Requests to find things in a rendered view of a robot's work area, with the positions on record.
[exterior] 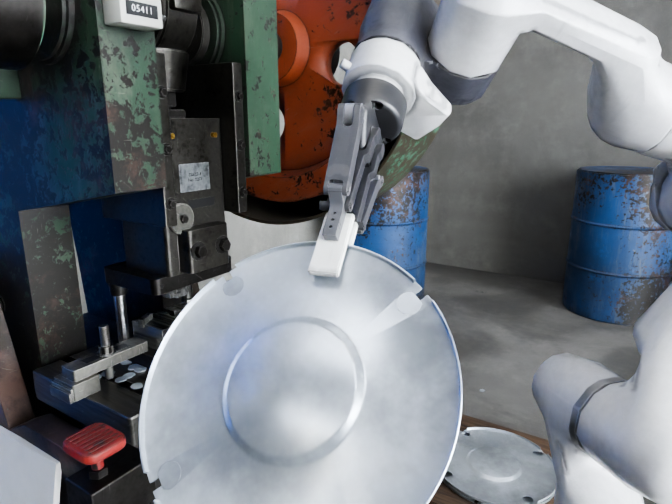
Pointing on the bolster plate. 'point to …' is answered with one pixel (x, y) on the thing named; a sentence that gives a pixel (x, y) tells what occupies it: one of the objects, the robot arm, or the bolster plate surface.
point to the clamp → (74, 379)
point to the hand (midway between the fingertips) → (334, 247)
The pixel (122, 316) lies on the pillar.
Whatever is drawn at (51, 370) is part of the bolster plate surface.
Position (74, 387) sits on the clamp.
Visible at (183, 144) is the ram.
